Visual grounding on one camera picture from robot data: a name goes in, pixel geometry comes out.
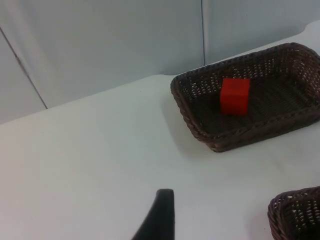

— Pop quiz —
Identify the dark brown wicker basket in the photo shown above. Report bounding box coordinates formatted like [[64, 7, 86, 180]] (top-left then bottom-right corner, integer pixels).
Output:
[[170, 42, 320, 154], [267, 185, 320, 240]]

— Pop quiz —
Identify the red cube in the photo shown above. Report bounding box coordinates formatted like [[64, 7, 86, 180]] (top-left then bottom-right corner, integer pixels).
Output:
[[220, 77, 251, 117]]

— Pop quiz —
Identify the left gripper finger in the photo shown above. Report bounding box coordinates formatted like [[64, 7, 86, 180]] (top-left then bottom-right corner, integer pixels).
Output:
[[130, 188, 175, 240]]

